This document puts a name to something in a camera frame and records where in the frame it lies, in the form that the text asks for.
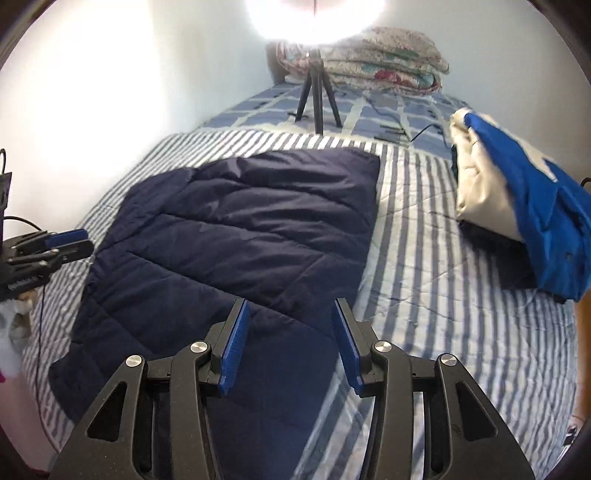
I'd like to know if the person's left hand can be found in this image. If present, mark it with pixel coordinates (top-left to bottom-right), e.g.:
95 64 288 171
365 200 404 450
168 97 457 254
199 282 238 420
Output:
9 293 38 352

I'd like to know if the ring light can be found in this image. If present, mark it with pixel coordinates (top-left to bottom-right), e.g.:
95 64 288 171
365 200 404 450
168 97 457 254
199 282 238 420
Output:
244 0 389 49

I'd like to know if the folded floral quilt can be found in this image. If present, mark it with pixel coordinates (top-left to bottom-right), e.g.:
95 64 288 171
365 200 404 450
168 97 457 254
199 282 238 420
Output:
276 25 451 99

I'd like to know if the striped blue white bedspread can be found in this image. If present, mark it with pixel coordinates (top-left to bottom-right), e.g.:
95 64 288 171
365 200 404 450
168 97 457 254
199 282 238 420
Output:
21 127 585 480

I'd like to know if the cream folded garment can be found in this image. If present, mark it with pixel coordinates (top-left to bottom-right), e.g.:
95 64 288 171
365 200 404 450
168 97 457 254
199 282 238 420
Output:
449 107 561 244

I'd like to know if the navy puffer jacket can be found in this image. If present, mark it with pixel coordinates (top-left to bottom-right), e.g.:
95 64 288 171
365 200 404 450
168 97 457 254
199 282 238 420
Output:
47 147 382 480

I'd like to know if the black tripod stand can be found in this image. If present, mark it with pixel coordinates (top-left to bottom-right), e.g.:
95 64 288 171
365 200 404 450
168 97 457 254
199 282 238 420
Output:
294 46 344 136

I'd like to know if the blue checked bed sheet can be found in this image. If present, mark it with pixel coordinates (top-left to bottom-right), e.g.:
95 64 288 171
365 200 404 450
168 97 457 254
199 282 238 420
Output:
196 80 478 151

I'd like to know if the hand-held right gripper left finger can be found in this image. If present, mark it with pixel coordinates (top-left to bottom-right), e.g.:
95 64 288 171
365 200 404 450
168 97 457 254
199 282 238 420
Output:
47 298 252 480

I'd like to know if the black power cable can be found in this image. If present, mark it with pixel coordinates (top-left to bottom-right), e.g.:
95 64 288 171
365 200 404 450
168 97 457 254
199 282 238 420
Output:
367 102 455 145

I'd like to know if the bright blue garment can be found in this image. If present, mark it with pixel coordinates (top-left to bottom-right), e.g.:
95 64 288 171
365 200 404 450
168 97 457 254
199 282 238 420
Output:
463 112 591 304

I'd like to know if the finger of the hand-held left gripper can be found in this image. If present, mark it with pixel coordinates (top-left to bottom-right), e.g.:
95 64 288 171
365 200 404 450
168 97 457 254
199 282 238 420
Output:
11 228 90 250
6 239 96 271

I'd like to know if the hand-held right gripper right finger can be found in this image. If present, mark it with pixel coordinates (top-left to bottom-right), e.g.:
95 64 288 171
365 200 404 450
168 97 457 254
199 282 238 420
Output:
335 298 536 480

